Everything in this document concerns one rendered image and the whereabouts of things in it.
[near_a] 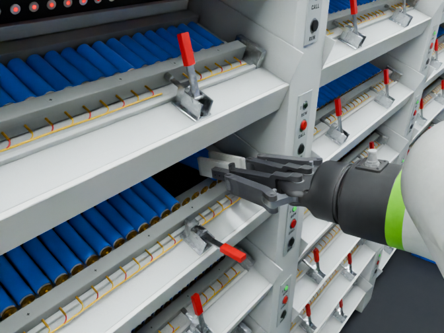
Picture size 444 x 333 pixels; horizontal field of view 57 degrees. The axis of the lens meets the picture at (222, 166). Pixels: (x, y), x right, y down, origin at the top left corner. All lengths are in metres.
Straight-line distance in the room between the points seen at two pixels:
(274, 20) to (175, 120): 0.23
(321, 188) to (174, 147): 0.18
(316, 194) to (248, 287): 0.35
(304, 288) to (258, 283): 0.30
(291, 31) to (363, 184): 0.24
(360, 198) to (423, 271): 1.60
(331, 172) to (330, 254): 0.71
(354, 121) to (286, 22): 0.45
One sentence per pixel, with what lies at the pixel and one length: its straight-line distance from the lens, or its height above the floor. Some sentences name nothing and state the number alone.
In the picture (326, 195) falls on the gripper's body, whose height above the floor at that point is 1.02.
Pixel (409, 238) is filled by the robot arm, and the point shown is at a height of 1.02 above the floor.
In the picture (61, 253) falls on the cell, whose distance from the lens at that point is 0.53.
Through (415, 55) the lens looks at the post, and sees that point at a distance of 1.28.
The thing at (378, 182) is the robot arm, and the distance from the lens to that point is 0.47.
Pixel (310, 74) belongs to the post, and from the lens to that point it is 0.66.
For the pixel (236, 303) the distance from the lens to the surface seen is 0.77.
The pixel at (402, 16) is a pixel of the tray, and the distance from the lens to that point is 1.07.
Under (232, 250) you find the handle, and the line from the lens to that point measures 0.54.
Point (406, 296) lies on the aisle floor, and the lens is 1.91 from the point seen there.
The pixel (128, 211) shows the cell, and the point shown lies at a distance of 0.57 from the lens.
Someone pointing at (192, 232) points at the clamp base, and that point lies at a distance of 0.57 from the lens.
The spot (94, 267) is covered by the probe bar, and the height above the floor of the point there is 0.95.
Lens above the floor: 1.29
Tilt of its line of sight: 29 degrees down
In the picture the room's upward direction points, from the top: straight up
